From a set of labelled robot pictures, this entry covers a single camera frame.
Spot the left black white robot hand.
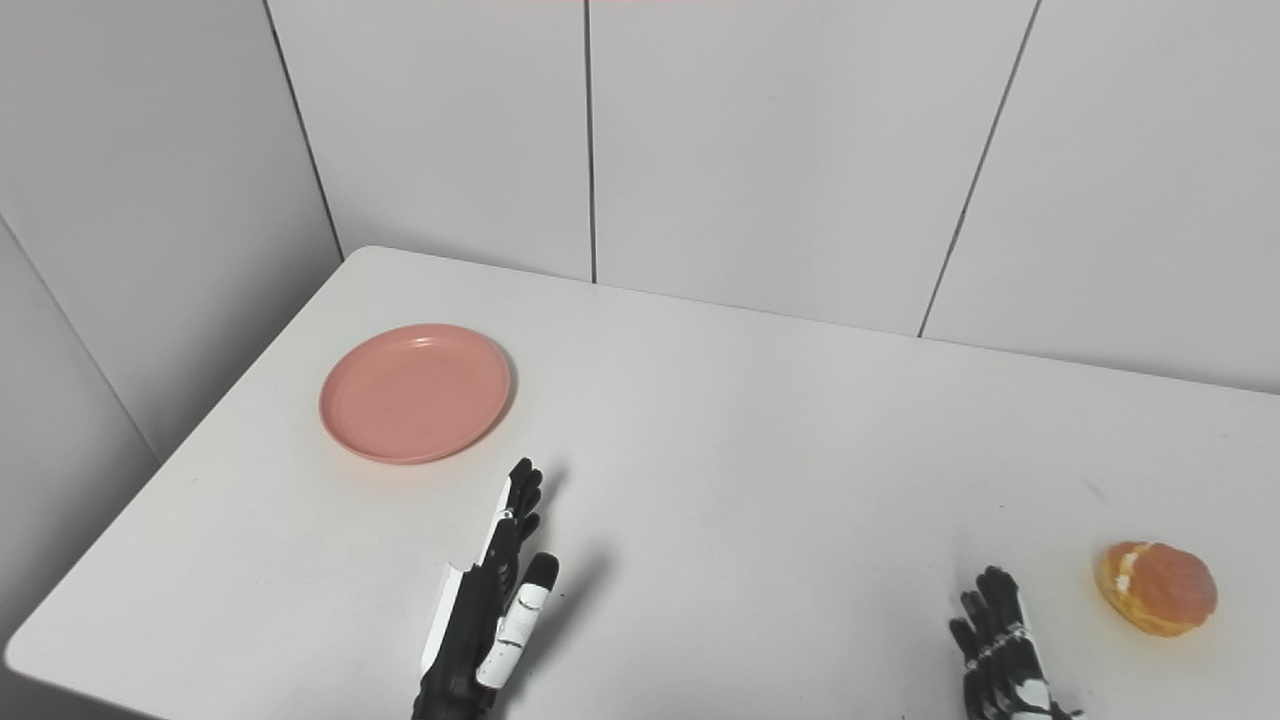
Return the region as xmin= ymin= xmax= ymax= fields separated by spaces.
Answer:
xmin=411 ymin=457 xmax=561 ymax=720

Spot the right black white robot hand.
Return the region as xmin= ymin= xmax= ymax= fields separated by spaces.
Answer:
xmin=948 ymin=566 xmax=1086 ymax=720

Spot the cream puff pastry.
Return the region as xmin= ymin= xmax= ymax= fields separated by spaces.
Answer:
xmin=1094 ymin=541 xmax=1219 ymax=638

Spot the pink round plate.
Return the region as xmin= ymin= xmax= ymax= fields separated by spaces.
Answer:
xmin=319 ymin=323 xmax=513 ymax=466

